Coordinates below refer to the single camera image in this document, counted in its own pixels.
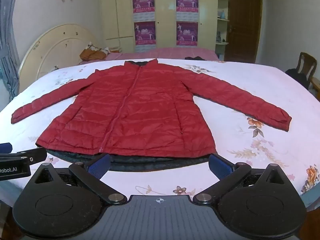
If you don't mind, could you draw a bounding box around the wooden chair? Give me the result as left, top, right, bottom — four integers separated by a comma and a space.
296, 52, 318, 91

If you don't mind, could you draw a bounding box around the white floral bed sheet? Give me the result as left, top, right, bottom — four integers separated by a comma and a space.
0, 58, 320, 207

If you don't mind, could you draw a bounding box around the pink bed sheet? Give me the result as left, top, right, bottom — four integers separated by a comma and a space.
79, 47, 220, 65

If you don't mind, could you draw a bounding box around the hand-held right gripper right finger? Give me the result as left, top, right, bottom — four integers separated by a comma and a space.
193, 154, 287, 205

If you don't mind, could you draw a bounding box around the cream round headboard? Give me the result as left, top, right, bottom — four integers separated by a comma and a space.
19, 24, 104, 92

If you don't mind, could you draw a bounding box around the floral pillow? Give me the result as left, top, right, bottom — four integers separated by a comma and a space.
85, 42, 123, 55

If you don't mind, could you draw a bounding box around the purple wall poster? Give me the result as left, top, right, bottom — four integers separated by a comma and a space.
176, 21, 199, 46
132, 0, 155, 14
134, 21, 156, 46
175, 0, 199, 12

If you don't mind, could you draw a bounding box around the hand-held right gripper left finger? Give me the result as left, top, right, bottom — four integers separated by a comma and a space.
32, 153, 128, 205

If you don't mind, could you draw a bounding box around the blue curtain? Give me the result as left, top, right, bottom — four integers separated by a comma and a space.
0, 0, 22, 112

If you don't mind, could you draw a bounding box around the brown wooden door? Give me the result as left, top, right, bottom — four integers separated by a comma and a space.
227, 0, 263, 64

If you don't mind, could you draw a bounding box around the cream corner shelf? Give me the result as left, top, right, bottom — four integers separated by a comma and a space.
215, 0, 231, 56

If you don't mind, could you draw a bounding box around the red down jacket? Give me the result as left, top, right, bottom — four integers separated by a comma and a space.
11, 58, 292, 172

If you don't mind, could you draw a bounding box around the cream wardrobe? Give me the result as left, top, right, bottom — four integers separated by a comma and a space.
100, 0, 219, 53

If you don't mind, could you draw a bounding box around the black bag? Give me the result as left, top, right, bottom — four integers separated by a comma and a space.
285, 68, 310, 89

